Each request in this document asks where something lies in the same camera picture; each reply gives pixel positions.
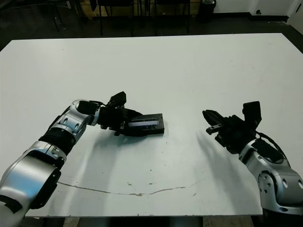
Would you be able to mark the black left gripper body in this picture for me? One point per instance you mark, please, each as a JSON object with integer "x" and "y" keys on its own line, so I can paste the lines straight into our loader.
{"x": 110, "y": 118}

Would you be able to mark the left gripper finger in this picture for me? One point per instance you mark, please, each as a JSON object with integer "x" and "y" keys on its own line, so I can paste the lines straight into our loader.
{"x": 120, "y": 133}
{"x": 132, "y": 113}

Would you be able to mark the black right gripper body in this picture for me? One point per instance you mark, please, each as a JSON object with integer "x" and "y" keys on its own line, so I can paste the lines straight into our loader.
{"x": 234, "y": 134}

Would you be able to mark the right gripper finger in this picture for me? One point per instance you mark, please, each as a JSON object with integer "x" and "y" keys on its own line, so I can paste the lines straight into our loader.
{"x": 215, "y": 122}
{"x": 214, "y": 114}

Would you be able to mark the black box lid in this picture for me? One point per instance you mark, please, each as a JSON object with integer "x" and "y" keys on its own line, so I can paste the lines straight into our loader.
{"x": 146, "y": 124}

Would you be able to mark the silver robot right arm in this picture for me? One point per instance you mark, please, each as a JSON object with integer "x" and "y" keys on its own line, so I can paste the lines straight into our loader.
{"x": 267, "y": 175}

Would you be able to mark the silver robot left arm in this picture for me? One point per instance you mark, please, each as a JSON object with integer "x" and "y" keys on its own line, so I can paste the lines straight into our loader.
{"x": 35, "y": 165}

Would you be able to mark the black mesh chair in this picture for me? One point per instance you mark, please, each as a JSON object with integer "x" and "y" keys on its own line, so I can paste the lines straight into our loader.
{"x": 188, "y": 22}
{"x": 101, "y": 23}

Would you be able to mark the black trash bin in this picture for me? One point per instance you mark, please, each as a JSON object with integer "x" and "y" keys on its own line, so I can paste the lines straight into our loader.
{"x": 207, "y": 10}

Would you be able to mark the grey chair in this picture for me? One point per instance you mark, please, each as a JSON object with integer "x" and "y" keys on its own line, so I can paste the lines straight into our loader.
{"x": 56, "y": 22}

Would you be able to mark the white door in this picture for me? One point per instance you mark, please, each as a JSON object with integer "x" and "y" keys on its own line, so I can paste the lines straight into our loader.
{"x": 297, "y": 11}

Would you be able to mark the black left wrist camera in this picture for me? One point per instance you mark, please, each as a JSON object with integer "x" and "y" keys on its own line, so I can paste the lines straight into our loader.
{"x": 118, "y": 98}

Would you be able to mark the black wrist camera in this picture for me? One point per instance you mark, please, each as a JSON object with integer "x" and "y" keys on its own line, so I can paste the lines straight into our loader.
{"x": 252, "y": 112}
{"x": 118, "y": 98}

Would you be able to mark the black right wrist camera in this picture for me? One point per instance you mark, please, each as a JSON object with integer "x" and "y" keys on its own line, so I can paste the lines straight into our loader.
{"x": 252, "y": 112}

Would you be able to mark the small black wall fixture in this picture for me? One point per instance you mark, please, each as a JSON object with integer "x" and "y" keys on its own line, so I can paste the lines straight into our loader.
{"x": 258, "y": 11}

